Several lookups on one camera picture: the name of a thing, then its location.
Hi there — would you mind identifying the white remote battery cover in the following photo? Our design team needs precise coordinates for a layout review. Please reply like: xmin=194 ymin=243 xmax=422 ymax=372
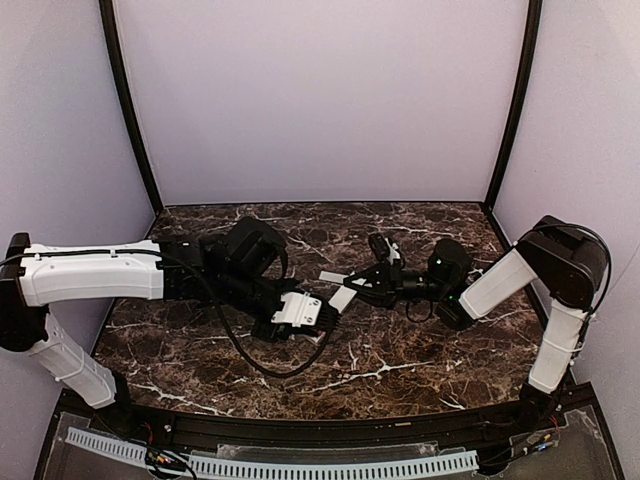
xmin=319 ymin=271 xmax=347 ymax=285

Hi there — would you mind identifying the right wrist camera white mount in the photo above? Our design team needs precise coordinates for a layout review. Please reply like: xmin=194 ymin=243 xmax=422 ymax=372
xmin=368 ymin=233 xmax=405 ymax=267

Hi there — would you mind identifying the white remote control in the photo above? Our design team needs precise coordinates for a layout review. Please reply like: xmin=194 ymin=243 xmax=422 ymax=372
xmin=329 ymin=285 xmax=357 ymax=313

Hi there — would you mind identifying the black frame post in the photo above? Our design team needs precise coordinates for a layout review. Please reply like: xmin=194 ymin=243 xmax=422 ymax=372
xmin=98 ymin=0 xmax=164 ymax=216
xmin=483 ymin=0 xmax=543 ymax=211

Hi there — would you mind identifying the right black frame post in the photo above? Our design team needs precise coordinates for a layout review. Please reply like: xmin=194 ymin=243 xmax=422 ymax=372
xmin=483 ymin=0 xmax=543 ymax=211

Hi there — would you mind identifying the black front rail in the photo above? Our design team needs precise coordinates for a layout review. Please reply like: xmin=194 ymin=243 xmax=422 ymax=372
xmin=134 ymin=402 xmax=522 ymax=450

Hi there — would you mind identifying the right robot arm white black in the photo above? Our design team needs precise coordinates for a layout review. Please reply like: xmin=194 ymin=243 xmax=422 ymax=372
xmin=342 ymin=215 xmax=612 ymax=417

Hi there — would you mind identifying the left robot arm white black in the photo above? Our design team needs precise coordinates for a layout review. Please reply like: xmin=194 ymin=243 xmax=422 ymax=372
xmin=1 ymin=218 xmax=318 ymax=409

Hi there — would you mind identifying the left black frame post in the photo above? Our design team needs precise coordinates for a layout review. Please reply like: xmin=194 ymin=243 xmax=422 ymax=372
xmin=98 ymin=0 xmax=164 ymax=216

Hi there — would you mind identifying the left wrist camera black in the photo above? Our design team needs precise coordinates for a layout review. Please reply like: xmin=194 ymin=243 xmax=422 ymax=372
xmin=269 ymin=291 xmax=340 ymax=344

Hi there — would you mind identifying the grey slotted cable duct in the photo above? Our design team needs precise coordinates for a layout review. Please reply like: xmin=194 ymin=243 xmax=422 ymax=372
xmin=65 ymin=427 xmax=479 ymax=479

